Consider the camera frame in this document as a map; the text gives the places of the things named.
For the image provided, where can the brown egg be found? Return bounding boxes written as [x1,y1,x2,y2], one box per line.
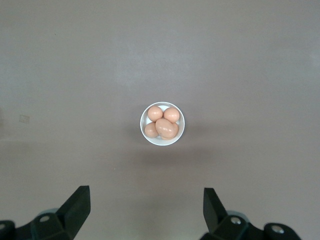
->
[163,107,181,124]
[147,105,164,121]
[144,121,159,138]
[159,122,180,141]
[155,118,176,138]

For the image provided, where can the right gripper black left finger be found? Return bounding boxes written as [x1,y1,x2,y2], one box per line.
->
[0,185,91,240]

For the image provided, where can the white round bowl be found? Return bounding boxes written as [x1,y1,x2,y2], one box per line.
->
[139,101,186,147]

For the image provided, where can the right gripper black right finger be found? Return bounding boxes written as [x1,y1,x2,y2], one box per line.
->
[199,187,300,240]

